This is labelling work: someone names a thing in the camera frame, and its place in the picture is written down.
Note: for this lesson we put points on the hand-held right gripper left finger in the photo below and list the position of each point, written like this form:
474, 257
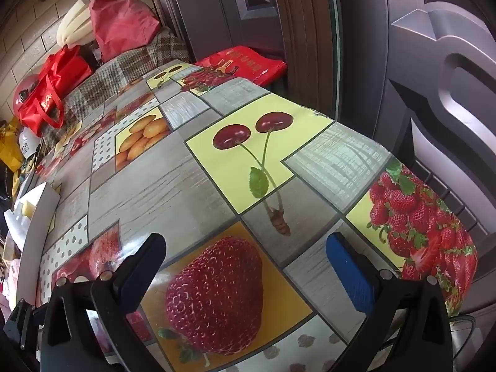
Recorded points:
143, 271

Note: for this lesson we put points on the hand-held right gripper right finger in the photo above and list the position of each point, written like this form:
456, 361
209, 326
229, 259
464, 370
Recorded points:
348, 275

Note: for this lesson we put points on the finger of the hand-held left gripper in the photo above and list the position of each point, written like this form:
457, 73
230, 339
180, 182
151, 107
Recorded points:
21, 321

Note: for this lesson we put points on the white tray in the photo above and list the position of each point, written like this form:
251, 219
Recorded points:
37, 232

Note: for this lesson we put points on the fruit print tablecloth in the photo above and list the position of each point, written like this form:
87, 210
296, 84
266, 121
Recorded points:
174, 197

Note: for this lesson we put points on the peeled potato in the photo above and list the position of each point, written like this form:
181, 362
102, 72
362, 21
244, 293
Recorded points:
29, 210

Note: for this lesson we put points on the yellow shopping bag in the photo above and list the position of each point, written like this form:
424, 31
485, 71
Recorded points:
9, 151

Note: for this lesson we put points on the white helmet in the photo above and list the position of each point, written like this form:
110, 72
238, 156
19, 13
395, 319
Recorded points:
27, 141

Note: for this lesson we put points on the plaid blanket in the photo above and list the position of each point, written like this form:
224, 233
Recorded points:
112, 73

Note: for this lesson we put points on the red tote bag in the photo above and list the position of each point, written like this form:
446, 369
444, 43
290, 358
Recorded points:
46, 93

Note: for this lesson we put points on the red helmet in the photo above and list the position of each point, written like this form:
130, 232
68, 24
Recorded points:
21, 89

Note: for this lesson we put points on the red gift bag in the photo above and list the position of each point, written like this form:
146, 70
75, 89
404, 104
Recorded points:
248, 62

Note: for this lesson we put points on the dark red cloth bag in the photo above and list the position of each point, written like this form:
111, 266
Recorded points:
124, 23

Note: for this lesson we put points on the cream foam roll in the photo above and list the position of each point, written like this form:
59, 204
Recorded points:
75, 23

